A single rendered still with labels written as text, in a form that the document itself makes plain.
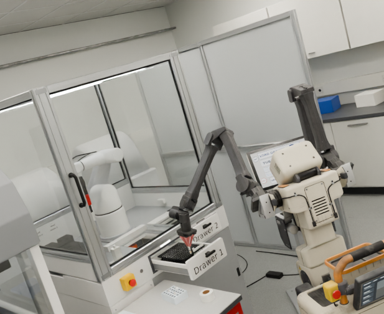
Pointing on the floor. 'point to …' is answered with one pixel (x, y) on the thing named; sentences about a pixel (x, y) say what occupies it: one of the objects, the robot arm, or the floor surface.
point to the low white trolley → (232, 303)
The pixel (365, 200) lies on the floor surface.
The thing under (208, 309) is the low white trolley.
